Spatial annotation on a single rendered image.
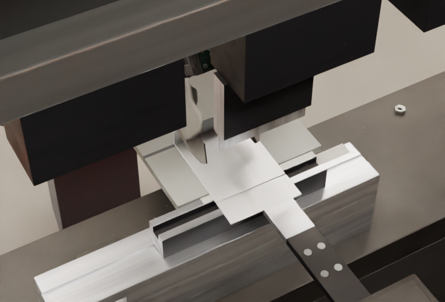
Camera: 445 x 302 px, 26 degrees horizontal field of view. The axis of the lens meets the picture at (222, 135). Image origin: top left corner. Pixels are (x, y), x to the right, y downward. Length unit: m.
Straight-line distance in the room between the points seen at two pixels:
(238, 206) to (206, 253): 0.06
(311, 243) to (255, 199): 0.08
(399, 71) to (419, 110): 1.39
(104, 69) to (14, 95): 0.04
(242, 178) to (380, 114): 0.32
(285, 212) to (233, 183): 0.07
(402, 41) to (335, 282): 1.89
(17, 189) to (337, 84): 0.89
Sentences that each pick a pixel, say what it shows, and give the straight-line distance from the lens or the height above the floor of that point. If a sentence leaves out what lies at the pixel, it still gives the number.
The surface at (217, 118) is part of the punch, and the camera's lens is 0.92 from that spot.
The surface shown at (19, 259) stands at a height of 0.88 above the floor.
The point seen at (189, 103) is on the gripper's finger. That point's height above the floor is 1.08.
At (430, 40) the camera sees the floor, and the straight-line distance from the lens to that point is 2.81.
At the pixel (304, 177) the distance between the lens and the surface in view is 1.04.
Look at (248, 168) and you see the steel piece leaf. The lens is 1.04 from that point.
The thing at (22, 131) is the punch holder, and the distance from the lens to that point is 0.76.
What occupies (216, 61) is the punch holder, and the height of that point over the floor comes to 1.19.
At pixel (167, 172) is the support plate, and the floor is 1.00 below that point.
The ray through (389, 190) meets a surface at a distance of 1.20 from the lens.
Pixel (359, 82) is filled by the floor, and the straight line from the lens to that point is 2.65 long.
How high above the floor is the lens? 1.77
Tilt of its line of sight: 46 degrees down
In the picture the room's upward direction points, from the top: straight up
